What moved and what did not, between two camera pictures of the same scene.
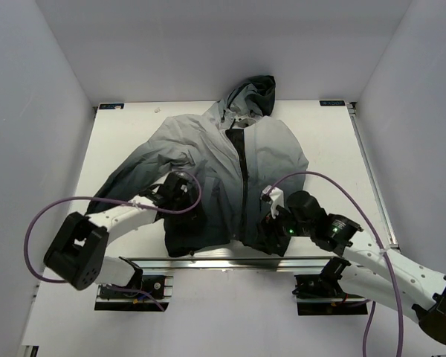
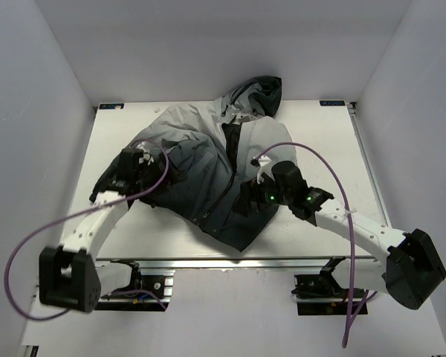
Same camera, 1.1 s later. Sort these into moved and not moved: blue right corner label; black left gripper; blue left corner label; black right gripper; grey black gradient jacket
Moved: black right gripper; grey black gradient jacket; black left gripper
Not moved: blue right corner label; blue left corner label
